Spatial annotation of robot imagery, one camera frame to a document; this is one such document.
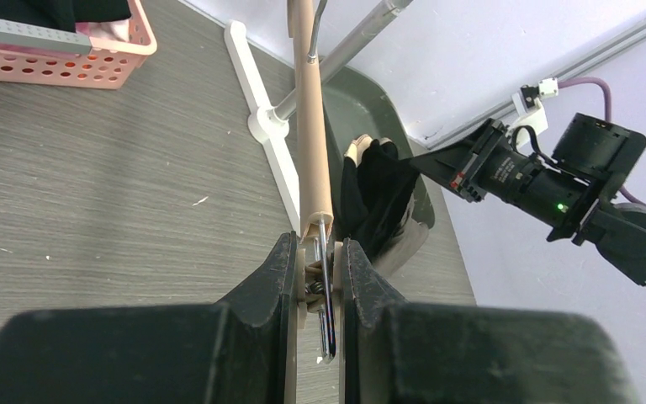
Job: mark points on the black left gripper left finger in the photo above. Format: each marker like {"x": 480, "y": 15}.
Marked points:
{"x": 239, "y": 349}

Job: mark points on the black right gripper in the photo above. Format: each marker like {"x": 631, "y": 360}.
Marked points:
{"x": 485, "y": 163}

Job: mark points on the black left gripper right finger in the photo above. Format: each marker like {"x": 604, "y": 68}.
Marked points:
{"x": 397, "y": 351}

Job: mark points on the black underwear with beige waistband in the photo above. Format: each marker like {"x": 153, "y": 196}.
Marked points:
{"x": 376, "y": 195}

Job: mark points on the beige clip hanger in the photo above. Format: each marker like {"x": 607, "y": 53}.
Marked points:
{"x": 316, "y": 212}

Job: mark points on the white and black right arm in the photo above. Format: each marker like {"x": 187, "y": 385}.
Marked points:
{"x": 598, "y": 156}

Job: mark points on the grey-green plastic tub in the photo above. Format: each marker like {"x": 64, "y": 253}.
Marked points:
{"x": 355, "y": 105}

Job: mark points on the pink perforated plastic basket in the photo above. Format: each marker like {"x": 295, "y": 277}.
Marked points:
{"x": 96, "y": 55}

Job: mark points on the black clothes in basket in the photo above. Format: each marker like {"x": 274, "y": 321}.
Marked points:
{"x": 64, "y": 14}

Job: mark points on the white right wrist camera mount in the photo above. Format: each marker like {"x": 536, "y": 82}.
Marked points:
{"x": 530, "y": 111}

